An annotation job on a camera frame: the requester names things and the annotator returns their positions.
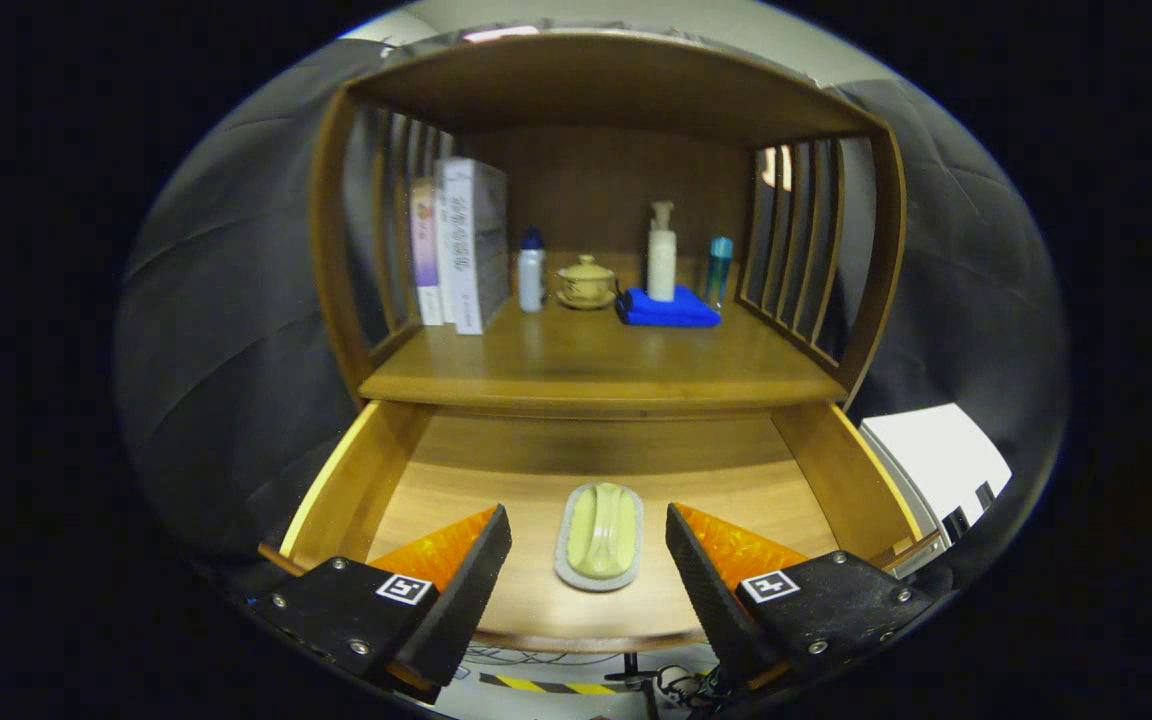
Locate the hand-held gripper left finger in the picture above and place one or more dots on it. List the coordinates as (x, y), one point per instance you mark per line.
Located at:
(466, 595)

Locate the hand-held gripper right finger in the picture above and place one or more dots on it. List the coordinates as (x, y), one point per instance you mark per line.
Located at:
(711, 595)

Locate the wooden drawer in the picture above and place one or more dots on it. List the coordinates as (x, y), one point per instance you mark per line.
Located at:
(456, 480)

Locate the green soap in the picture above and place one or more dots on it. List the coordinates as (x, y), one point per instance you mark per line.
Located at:
(601, 535)

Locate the wooden countertop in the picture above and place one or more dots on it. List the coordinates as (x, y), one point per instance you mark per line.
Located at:
(586, 360)

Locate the yellow black floor tape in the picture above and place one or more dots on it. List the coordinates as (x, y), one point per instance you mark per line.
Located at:
(546, 685)

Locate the white box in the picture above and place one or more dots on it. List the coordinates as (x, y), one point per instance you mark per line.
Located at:
(936, 465)

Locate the blue folded cloth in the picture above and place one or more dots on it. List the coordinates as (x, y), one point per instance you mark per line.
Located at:
(666, 310)

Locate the teal transparent bottle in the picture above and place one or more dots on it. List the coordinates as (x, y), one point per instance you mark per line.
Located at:
(720, 270)

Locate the white bottle with blue cap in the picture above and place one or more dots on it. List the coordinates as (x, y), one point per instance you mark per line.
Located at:
(531, 275)

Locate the yellow lidded teacup with saucer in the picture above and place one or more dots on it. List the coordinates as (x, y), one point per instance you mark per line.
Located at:
(587, 282)

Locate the white pump bottle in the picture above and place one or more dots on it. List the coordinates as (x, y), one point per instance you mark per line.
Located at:
(662, 260)

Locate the purple book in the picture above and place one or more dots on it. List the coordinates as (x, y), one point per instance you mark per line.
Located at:
(425, 250)

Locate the thick white book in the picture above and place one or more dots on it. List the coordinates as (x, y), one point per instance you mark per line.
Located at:
(476, 245)

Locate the thin white book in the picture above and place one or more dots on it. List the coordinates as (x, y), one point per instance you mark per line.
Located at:
(442, 240)

